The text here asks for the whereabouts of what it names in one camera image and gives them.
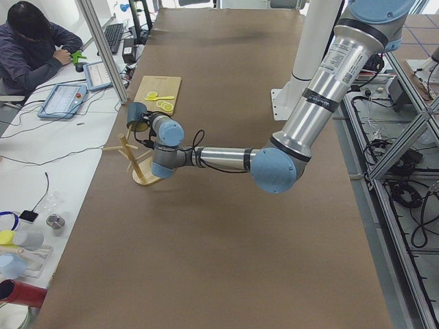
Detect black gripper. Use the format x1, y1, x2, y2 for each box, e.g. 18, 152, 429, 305
141, 111, 165, 136

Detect blue mug yellow inside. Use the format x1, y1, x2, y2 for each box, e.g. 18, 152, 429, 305
126, 102, 148, 132

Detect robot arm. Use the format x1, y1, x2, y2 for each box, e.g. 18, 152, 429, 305
145, 1, 413, 193

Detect wooden cup rack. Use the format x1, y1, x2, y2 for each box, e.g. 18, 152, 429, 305
102, 127, 161, 186

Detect steel cup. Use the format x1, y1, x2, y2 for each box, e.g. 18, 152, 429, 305
46, 214, 66, 236

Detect grey cup lying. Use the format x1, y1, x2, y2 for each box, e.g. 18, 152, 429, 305
12, 230, 44, 250

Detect yellow cup lying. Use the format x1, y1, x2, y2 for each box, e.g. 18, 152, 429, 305
0, 230, 16, 246

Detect lemon slice middle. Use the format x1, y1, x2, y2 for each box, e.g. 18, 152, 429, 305
156, 100, 169, 108

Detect bamboo cutting board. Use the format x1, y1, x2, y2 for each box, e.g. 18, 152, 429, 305
134, 75, 182, 116

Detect blue teach pendant far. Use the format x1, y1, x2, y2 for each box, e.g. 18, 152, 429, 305
83, 61, 112, 92

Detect blue teach pendant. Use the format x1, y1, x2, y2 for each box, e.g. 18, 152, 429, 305
37, 84, 88, 119
83, 61, 112, 92

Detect black power adapter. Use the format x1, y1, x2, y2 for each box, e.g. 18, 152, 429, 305
122, 38, 137, 64

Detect blue teach pendant near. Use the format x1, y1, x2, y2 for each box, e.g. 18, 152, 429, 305
37, 84, 88, 119

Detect black keyboard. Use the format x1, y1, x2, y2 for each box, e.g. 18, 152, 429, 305
104, 23, 125, 54

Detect seated person dark jacket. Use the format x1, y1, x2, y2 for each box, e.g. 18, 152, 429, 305
1, 1, 83, 97

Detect red bottle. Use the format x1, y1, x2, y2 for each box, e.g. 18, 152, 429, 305
1, 279, 47, 308

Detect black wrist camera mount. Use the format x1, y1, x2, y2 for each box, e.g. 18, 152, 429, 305
134, 129, 157, 149

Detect aluminium frame post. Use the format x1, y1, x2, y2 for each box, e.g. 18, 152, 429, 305
78, 0, 128, 105

